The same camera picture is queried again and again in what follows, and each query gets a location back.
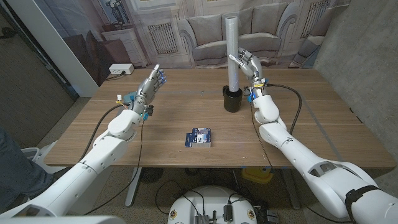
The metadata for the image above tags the blue and white package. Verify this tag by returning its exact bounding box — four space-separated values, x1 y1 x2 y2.
185 128 212 148

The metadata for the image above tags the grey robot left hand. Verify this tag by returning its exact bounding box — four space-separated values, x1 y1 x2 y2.
132 63 167 114

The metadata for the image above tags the black floor cable loop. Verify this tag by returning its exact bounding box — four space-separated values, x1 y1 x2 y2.
154 179 206 216

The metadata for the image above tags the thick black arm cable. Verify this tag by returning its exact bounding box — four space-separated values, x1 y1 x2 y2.
266 83 303 135
79 104 125 162

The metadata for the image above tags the white chair base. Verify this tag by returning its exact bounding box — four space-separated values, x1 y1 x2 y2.
20 140 68 174

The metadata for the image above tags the person's leg in jeans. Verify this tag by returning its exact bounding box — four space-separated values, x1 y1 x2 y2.
0 126 54 212

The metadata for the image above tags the black power strip cord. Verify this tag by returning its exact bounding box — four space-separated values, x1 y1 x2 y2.
105 70 127 82

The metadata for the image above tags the black round floor object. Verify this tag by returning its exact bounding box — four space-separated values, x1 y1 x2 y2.
140 167 164 184

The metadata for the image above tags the yellow object under table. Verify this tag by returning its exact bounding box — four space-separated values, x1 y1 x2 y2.
241 167 274 184

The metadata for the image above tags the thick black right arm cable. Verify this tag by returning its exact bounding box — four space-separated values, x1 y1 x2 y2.
266 83 303 135

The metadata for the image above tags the white power strip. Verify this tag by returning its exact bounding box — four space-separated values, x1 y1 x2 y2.
108 63 135 75

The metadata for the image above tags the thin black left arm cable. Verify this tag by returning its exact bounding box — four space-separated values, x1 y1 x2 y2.
83 119 146 216

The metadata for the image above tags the teal box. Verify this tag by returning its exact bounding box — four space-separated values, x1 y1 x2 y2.
123 91 137 105

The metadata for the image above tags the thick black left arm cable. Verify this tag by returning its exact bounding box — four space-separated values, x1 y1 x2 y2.
79 104 125 162

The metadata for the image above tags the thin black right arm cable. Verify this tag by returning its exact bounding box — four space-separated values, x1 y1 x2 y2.
249 102 352 223

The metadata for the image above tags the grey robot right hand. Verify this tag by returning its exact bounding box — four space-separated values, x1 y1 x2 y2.
228 47 268 94

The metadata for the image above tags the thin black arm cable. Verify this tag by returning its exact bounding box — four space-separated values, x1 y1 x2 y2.
83 119 146 216
249 102 352 223

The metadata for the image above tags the white table leg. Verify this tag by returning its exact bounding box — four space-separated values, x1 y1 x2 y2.
124 167 143 207

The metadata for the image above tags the printed living room backdrop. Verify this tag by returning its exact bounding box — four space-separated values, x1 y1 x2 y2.
32 0 352 88

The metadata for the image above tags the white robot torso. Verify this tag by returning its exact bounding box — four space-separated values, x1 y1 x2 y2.
167 185 258 224

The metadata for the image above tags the black mug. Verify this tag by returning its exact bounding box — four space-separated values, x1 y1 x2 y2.
222 85 244 113

